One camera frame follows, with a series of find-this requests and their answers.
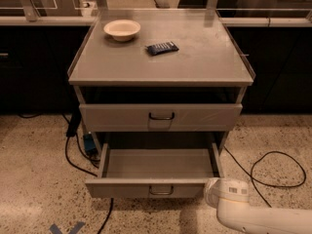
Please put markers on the grey drawer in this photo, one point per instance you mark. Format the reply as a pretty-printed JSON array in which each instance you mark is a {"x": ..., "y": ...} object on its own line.
[
  {"x": 154, "y": 173},
  {"x": 160, "y": 117}
]

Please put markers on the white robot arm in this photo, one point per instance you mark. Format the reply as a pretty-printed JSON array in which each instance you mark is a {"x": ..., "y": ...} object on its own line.
[{"x": 257, "y": 220}]

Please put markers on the grey drawer cabinet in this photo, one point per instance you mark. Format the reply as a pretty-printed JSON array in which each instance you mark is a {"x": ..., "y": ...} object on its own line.
[{"x": 206, "y": 69}]

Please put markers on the grey top drawer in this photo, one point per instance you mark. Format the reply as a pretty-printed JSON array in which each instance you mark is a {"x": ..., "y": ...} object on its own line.
[{"x": 160, "y": 117}]

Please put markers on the blue power adapter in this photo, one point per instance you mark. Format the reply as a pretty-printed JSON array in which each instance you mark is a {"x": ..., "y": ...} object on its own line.
[{"x": 89, "y": 143}]

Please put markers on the dark blue snack packet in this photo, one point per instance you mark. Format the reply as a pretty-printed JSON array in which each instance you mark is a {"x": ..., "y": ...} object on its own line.
[{"x": 162, "y": 48}]

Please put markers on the blue tape cross mark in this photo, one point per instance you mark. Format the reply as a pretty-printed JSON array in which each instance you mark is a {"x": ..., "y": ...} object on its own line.
[{"x": 75, "y": 229}]

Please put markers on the white bowl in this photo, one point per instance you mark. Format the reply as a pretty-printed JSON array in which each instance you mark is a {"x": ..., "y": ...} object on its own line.
[{"x": 122, "y": 30}]

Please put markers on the long background counter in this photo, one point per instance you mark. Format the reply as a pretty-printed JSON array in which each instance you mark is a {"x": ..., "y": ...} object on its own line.
[{"x": 265, "y": 21}]

